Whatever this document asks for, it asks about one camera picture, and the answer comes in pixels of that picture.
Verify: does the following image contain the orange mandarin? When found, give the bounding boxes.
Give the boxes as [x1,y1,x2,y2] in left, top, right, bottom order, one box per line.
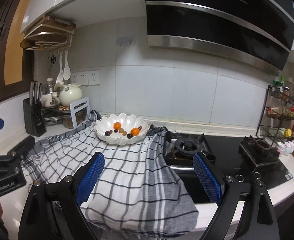
[113,122,122,130]
[130,127,140,136]

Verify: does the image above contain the black knife block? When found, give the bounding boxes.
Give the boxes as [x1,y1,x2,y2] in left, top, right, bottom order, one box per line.
[23,81,47,137]

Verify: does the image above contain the steel lidded pot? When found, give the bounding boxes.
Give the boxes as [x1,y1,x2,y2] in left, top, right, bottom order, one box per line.
[41,77,60,108]

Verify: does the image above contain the steel pot under rack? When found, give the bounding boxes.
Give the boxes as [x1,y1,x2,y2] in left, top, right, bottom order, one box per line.
[62,110,86,129]

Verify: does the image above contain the cream ceramic pot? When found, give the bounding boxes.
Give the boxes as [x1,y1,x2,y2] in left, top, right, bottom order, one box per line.
[59,83,83,106]

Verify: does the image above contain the white hanging ladle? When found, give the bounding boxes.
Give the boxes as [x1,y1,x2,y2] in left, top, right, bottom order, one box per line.
[56,52,63,83]

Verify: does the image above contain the checkered grey white cloth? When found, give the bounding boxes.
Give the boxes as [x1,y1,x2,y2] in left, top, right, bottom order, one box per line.
[22,111,198,238]

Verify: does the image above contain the white hanging spoon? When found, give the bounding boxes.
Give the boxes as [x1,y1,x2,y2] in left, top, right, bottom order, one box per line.
[63,50,71,81]

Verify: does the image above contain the black scissors hanging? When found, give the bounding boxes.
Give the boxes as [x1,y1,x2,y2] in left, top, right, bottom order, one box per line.
[49,55,56,74]

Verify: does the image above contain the black spice rack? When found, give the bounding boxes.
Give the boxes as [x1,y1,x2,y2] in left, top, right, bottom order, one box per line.
[256,76,294,145]

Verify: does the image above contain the white scalloped fruit bowl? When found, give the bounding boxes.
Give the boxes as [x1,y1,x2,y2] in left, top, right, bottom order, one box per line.
[94,113,150,146]

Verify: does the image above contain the wooden cutting board rack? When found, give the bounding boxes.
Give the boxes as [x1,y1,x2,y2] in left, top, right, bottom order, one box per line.
[20,16,76,51]

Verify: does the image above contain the black range hood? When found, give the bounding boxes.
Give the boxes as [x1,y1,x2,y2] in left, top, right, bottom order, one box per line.
[145,0,294,75]

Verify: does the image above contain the white wall socket panel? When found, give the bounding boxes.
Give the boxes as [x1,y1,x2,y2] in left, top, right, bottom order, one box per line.
[71,70,100,86]

